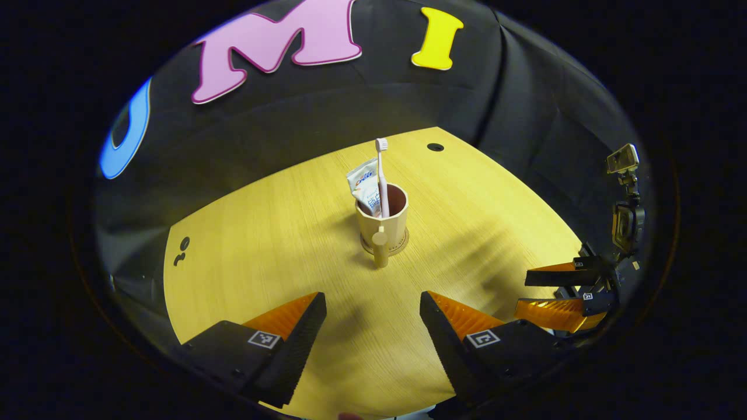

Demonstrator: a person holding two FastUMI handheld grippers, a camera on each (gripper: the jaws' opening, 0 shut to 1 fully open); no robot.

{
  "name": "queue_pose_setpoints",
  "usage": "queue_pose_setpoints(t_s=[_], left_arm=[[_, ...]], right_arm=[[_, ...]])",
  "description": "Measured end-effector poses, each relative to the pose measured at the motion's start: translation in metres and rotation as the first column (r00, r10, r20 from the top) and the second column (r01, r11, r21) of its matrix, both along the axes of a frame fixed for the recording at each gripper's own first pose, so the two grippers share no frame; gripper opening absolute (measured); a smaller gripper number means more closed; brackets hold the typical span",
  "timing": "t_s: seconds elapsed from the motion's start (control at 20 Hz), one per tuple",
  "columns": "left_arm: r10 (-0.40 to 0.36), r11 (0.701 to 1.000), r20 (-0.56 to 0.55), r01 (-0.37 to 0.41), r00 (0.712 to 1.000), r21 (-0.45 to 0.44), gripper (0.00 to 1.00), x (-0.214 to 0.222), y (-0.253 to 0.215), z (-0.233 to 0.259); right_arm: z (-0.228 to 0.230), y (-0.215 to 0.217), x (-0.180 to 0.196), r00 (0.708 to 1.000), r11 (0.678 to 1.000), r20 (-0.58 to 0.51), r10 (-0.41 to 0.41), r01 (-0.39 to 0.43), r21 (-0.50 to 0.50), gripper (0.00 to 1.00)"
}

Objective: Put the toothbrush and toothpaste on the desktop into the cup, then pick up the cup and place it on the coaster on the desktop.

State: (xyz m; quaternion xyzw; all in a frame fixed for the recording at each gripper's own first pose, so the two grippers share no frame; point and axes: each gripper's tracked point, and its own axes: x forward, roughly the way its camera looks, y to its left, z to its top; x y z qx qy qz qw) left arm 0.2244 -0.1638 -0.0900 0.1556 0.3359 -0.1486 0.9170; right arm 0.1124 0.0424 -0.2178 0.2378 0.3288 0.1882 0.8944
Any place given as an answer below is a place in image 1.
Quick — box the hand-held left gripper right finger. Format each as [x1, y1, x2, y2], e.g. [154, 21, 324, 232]
[419, 290, 575, 407]

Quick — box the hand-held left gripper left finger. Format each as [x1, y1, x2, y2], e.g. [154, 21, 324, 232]
[181, 292, 327, 409]

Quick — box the round brown coaster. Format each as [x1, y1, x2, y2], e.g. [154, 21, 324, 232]
[360, 229, 410, 256]

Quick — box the beige cup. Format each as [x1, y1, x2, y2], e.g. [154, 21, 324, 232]
[355, 183, 409, 269]

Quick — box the pink toothbrush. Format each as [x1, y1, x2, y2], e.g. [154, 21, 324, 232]
[375, 138, 390, 218]

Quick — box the white toothpaste tube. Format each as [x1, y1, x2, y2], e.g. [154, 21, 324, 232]
[346, 158, 381, 216]

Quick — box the wooden desktop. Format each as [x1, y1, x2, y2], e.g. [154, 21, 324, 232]
[163, 127, 584, 420]

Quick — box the black backdrop cloth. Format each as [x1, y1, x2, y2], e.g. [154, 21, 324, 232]
[96, 0, 648, 351]

